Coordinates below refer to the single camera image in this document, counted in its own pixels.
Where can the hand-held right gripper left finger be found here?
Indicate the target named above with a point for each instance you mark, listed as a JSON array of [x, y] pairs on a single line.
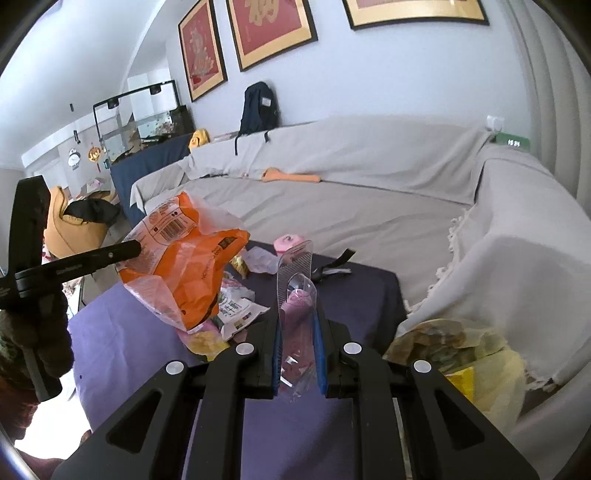
[[276, 357]]

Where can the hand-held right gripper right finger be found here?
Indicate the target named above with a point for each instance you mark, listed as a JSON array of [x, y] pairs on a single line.
[[321, 357]]

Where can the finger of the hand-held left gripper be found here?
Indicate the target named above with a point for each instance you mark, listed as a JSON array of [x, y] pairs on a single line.
[[115, 256]]

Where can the orange plastic bag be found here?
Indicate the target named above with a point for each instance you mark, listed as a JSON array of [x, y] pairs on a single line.
[[194, 258]]

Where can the clear plastic blister pack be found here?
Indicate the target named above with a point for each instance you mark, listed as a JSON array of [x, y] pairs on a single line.
[[295, 281]]

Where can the yellow plastic bag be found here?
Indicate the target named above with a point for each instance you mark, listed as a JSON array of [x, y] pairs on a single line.
[[498, 364]]

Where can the person's left forearm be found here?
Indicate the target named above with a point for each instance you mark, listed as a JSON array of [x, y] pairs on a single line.
[[16, 415]]

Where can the person's left hand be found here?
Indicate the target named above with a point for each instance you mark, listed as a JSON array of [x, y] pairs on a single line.
[[57, 332]]

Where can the black garment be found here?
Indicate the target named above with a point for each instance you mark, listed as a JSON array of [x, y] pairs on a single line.
[[92, 212]]

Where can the white printed wrapper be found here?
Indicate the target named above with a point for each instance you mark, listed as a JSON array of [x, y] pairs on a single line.
[[240, 314]]

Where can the yellow snack wrapper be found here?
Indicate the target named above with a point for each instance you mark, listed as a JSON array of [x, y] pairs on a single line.
[[205, 344]]

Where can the purple tablecloth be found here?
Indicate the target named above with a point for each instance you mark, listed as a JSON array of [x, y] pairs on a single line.
[[364, 300]]

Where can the white hanging ornament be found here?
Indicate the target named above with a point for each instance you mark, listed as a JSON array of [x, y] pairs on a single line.
[[74, 159]]

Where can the orange hanging ornament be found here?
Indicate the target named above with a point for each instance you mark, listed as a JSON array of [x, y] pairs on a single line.
[[94, 155]]

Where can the clear crumpled wrapper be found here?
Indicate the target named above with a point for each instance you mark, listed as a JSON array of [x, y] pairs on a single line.
[[261, 261]]

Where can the small yellow wrapper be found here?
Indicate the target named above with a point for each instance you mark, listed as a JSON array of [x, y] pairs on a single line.
[[240, 265]]

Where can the dark blue covered furniture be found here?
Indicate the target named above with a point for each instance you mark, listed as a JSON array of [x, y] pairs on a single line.
[[147, 161]]

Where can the pink round container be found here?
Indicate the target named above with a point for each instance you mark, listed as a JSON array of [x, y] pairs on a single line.
[[288, 243]]

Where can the glass fish tank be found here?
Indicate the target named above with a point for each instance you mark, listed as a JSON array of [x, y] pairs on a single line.
[[138, 120]]

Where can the yellow plush toy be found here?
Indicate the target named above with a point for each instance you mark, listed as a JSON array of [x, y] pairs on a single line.
[[199, 139]]

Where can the grey covered sofa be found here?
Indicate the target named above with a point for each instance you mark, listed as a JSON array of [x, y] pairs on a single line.
[[369, 207]]

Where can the orange flat item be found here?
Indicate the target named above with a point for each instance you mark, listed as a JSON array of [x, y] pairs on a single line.
[[291, 177]]

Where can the black backpack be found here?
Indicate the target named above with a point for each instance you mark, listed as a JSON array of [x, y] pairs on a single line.
[[258, 110]]

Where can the narrow red framed picture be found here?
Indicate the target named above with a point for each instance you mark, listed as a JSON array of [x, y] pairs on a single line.
[[201, 50]]

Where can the green digital clock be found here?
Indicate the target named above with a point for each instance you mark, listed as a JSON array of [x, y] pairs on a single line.
[[510, 142]]

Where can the white curtain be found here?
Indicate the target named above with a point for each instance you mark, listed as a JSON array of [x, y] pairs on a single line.
[[549, 92]]

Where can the wide framed picture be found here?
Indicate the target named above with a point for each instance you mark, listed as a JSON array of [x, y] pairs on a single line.
[[415, 11]]

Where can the white wall socket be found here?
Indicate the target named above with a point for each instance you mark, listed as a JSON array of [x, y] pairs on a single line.
[[495, 123]]

